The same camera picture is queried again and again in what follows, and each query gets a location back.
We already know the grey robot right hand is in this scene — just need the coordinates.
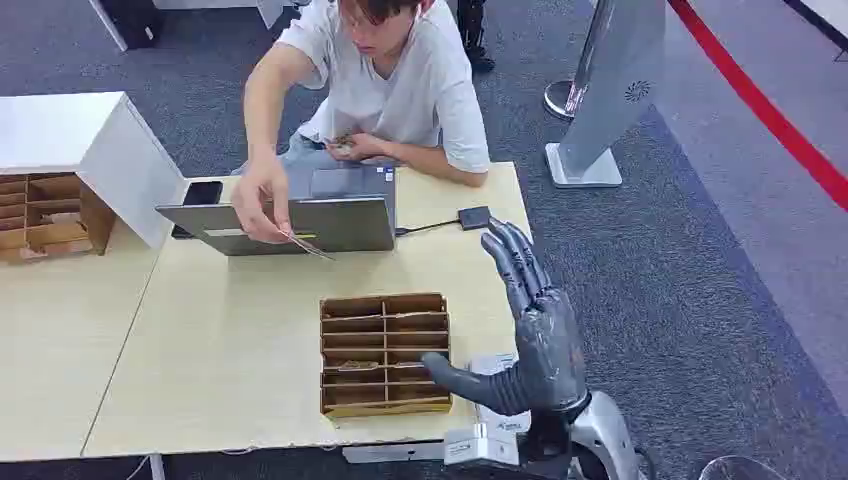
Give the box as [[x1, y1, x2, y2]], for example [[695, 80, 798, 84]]
[[421, 218, 591, 417]]

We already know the person's left hand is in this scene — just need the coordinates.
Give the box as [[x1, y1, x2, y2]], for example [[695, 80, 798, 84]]
[[324, 132, 399, 164]]

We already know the person's right hand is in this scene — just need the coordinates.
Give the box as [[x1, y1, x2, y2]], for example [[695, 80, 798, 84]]
[[230, 155, 293, 245]]

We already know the printed card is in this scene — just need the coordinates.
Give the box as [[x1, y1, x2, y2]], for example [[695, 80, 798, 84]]
[[278, 228, 336, 262]]

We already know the black smartphone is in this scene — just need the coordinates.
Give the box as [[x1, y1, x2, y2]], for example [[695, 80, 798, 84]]
[[170, 180, 225, 240]]

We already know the person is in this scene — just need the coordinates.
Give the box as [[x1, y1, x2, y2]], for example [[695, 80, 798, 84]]
[[230, 0, 492, 245]]

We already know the grey laptop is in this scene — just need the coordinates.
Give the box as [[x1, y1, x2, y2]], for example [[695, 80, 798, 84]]
[[155, 164, 399, 258]]

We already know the black usb hub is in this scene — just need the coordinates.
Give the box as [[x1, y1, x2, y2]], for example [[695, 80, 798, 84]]
[[458, 205, 493, 232]]

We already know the white cabinet box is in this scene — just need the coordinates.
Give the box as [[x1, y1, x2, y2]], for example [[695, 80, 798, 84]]
[[0, 91, 189, 251]]

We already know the wooden card box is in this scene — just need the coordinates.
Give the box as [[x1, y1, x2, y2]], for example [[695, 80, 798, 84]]
[[319, 293, 454, 420]]

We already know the white bar under desk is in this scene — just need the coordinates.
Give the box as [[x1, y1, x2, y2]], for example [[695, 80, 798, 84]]
[[342, 442, 446, 465]]

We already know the large wooden divider box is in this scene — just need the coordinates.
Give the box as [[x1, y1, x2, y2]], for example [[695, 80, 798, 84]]
[[0, 173, 118, 265]]

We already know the clear glass dome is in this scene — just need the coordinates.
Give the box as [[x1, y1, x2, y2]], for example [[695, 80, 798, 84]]
[[698, 455, 790, 480]]

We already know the grey kiosk stand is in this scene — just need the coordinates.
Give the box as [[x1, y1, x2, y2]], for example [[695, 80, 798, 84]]
[[544, 0, 667, 190]]

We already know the red barrier belt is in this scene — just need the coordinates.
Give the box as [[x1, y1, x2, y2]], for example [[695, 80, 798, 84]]
[[667, 0, 848, 213]]

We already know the black hub cable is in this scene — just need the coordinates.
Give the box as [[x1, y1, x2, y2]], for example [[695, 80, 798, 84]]
[[395, 218, 462, 238]]

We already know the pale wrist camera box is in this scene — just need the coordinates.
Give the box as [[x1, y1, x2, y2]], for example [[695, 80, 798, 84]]
[[443, 352, 533, 468]]

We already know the chrome stanchion post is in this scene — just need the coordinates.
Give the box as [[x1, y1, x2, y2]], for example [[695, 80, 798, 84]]
[[543, 0, 614, 122]]

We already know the white frame leg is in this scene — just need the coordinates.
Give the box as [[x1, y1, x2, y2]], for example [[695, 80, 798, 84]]
[[89, 0, 130, 53]]

